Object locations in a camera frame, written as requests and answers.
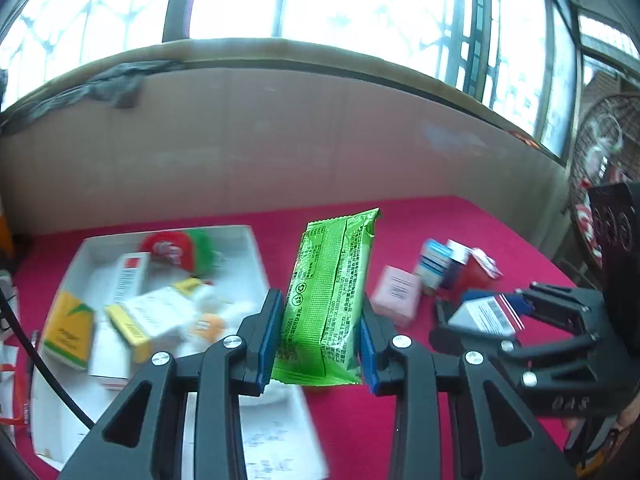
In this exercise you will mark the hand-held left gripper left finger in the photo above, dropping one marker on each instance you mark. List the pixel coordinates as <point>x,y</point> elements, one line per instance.
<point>267,350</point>

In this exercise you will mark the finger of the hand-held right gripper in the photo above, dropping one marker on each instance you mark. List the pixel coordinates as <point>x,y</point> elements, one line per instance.
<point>540,355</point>
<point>555,302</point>

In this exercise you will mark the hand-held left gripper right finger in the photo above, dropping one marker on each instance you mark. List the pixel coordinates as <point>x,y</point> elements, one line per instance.
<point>367,360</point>

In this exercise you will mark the white blue red box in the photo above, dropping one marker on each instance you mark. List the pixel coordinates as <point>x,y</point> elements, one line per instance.
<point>482,317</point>

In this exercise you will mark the green snack packet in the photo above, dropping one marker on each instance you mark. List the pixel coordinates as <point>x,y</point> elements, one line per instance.
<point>325,300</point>

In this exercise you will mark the white tray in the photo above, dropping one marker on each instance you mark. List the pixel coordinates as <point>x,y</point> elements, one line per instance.
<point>240,250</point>

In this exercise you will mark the red white patterned seat cushion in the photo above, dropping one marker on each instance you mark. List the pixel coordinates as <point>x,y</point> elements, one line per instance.
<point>585,225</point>

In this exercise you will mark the white plush toy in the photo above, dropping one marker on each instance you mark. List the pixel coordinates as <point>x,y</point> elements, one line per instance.
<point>220,302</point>

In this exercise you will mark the pink small box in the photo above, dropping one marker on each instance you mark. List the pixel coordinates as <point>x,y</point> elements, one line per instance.
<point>397,290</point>

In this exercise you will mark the red small packet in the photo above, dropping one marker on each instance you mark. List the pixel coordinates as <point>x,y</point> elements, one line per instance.
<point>475,275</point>

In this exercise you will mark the dark blue white box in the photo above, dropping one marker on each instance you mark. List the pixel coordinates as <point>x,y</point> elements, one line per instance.
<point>457,265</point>

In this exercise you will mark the blue white striped box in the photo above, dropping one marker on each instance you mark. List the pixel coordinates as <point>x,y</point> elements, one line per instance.
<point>432,262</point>

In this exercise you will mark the white box yellow ends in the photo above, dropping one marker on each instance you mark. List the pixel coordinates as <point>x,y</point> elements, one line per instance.
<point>150,315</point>

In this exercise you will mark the pink mat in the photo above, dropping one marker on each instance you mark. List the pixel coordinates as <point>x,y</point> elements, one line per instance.
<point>450,220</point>

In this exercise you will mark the orange cloth strip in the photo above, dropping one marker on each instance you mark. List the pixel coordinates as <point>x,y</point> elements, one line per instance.
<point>525,139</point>

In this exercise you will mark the red green round packet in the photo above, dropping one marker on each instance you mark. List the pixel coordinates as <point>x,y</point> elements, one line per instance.
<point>170,250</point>

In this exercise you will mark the white box red label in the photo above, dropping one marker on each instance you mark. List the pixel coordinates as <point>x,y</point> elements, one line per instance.
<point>127,275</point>

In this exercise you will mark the yellow green box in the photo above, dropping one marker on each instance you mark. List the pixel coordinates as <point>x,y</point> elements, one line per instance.
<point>67,327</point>

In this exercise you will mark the white bag orange trim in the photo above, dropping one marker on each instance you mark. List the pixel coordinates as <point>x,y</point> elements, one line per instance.
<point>10,385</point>

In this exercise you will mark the grey cloth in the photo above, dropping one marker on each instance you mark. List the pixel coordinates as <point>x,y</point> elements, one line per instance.
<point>115,87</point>

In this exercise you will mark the window with grille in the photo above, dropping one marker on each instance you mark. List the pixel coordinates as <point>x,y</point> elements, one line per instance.
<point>350,0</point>

